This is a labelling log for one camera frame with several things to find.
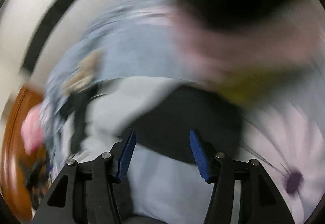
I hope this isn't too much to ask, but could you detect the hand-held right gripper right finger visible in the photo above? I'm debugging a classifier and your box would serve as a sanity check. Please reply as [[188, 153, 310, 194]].
[[189, 129, 296, 224]]

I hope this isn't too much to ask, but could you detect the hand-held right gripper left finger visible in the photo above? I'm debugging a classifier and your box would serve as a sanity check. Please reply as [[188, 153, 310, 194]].
[[32, 129, 137, 224]]

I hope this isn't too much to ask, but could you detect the dark grey and white jacket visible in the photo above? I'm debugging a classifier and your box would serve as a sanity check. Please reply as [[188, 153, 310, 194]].
[[57, 50, 244, 224]]

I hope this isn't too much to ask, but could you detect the pink quilt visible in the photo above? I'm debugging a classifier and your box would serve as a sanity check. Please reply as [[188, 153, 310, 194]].
[[21, 104, 48, 155]]

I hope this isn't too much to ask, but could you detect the white wardrobe with black stripe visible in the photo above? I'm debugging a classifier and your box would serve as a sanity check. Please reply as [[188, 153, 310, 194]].
[[0, 0, 153, 81]]

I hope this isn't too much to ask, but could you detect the dark floral cloth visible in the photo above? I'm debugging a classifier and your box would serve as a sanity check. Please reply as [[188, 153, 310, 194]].
[[25, 148, 54, 205]]

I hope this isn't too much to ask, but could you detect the wooden headboard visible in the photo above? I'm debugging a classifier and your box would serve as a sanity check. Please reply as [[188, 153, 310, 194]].
[[0, 87, 49, 222]]

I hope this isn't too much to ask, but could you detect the blue floral bed sheet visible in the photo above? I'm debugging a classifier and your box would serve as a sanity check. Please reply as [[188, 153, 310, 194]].
[[46, 0, 325, 224]]

